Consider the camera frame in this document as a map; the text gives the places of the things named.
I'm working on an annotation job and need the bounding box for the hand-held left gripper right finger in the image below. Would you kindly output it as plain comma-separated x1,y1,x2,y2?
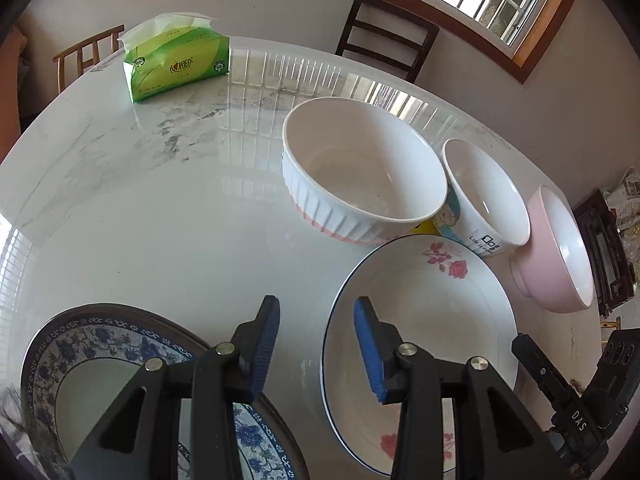
353,296,556,480

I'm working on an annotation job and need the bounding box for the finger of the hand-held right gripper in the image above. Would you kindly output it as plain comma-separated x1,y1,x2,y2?
511,332,581,413

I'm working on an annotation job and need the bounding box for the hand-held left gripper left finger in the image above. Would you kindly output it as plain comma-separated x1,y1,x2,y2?
70,295,281,480

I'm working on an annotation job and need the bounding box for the white rose print plate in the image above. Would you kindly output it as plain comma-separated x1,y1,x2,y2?
320,234,519,478

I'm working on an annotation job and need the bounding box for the pink bowl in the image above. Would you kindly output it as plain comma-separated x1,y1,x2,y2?
509,185,596,314

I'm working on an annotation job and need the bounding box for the large white ribbed bowl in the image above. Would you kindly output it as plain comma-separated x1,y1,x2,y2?
281,96,448,247

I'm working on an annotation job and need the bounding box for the blue and white patterned plate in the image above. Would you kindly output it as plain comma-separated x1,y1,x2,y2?
20,302,311,480

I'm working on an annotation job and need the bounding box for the white cartoon print bowl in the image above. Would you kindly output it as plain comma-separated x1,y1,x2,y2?
432,138,532,259

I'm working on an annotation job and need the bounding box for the dark carved wooden furniture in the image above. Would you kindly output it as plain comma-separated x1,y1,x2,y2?
572,188,637,317

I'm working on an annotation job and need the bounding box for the crumpled newspaper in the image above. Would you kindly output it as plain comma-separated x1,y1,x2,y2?
602,165,640,231

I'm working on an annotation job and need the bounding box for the green tissue pack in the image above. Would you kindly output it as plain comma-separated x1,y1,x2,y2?
117,12,232,104

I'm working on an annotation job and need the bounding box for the wooden framed barred window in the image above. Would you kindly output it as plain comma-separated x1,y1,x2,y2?
185,0,583,84

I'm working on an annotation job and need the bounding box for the dark wooden chair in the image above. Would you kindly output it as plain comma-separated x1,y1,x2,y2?
334,0,441,84

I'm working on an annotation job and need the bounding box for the light wooden chair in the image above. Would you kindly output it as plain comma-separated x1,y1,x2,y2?
52,24,126,95

